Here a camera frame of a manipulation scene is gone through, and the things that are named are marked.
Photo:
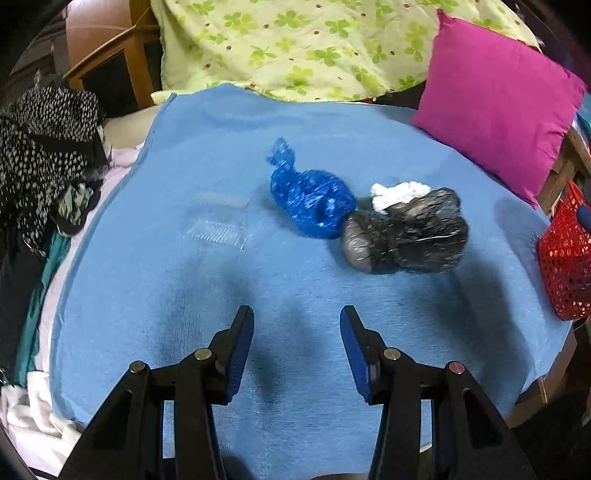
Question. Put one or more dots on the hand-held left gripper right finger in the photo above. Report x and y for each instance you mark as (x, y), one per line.
(358, 360)

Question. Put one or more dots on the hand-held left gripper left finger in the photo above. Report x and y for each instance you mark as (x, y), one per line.
(238, 360)

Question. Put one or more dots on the clear plastic tray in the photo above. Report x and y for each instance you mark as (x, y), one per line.
(217, 230)

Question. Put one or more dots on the black plastic bag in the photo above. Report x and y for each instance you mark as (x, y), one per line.
(415, 240)

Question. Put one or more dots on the blue plastic bag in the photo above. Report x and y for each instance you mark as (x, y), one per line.
(309, 198)

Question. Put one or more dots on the white paper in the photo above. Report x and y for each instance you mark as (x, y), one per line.
(392, 194)

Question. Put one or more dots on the red plastic basket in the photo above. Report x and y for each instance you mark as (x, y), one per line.
(563, 258)

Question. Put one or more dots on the wooden bed base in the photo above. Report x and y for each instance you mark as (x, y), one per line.
(535, 397)

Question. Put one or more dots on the blue blanket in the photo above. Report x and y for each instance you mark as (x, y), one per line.
(184, 161)

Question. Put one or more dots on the teal cloth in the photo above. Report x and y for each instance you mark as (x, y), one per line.
(41, 295)

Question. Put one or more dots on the white bed sheet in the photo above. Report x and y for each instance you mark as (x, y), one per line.
(32, 415)

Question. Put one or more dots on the green patterned cloth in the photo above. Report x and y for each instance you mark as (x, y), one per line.
(74, 205)

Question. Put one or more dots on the black shiny jacket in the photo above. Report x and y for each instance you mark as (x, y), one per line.
(18, 300)

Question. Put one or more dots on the wooden table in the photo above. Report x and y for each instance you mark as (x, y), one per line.
(561, 166)

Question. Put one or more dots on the black white dotted garment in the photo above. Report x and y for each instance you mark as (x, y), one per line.
(41, 147)

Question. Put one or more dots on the pink pillow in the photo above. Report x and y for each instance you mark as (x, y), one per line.
(498, 106)

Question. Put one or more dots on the green floral quilt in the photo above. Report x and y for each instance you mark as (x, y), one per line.
(300, 46)

